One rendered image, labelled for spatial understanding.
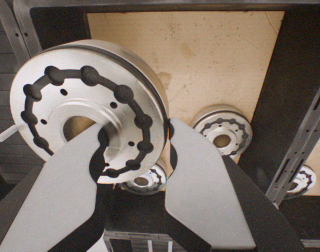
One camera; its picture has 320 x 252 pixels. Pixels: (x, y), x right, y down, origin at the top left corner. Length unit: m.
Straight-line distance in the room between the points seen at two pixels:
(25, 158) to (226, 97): 0.45
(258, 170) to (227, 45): 0.20
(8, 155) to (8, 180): 0.10
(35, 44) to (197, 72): 0.20
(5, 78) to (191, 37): 0.31
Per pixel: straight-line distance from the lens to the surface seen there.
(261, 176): 0.32
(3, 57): 0.38
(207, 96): 0.29
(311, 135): 0.26
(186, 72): 0.28
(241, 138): 0.32
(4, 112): 0.44
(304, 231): 0.49
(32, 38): 0.21
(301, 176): 0.43
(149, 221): 0.41
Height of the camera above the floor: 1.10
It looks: 58 degrees down
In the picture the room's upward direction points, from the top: 174 degrees counter-clockwise
